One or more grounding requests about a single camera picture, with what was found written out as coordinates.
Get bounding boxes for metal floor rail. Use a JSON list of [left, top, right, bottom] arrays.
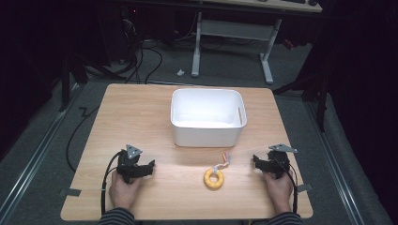
[[0, 83, 83, 219], [304, 101, 367, 225]]

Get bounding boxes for black metal stand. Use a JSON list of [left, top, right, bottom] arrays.
[[272, 52, 332, 132], [58, 52, 126, 113]]

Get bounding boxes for yellow ring rope toy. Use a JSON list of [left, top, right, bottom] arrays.
[[203, 151, 232, 191]]

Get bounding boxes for white-legged desk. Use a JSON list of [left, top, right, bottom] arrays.
[[191, 0, 323, 85]]

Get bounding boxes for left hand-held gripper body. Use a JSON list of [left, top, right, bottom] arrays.
[[115, 143, 151, 185]]

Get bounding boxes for white plastic bin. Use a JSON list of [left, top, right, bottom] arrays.
[[170, 87, 248, 148]]

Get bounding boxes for person's right hand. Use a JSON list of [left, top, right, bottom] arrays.
[[262, 170, 295, 215]]

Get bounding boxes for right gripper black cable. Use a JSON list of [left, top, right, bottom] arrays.
[[275, 157, 299, 215]]

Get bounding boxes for black floor cable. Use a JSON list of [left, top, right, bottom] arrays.
[[65, 106, 100, 173]]

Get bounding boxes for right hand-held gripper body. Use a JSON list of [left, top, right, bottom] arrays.
[[254, 142, 299, 180]]

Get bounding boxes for bundle of black cables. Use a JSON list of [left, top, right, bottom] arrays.
[[109, 18, 164, 85]]

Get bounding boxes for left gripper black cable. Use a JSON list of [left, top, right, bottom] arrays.
[[99, 150, 123, 217]]

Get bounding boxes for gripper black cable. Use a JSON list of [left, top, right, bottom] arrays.
[[275, 157, 299, 215], [99, 150, 123, 217]]

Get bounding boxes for person's left hand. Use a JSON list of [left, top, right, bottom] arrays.
[[108, 171, 143, 211]]

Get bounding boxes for grey tape strip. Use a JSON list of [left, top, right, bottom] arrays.
[[58, 187, 83, 198], [296, 183, 314, 193]]

